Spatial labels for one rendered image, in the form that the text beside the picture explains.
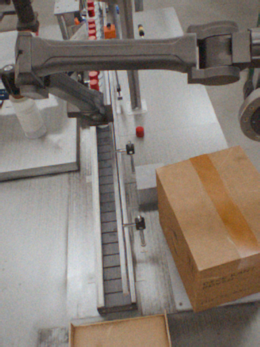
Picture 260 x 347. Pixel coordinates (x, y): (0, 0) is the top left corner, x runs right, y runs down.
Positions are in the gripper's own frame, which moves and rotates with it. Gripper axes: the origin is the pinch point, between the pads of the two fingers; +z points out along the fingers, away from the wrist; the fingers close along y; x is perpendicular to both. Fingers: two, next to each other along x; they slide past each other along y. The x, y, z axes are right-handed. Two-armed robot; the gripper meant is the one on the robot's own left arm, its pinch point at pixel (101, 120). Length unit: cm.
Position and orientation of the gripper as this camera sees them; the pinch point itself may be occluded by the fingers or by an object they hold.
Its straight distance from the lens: 135.8
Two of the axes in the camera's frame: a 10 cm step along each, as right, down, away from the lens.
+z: 0.0, 0.7, 10.0
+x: 1.4, 9.9, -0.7
